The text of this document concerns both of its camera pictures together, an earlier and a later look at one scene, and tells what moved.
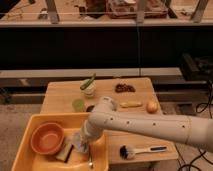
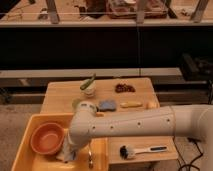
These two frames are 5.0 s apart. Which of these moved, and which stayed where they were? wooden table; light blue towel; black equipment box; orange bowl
Moved: light blue towel
Stayed: black equipment box; orange bowl; wooden table
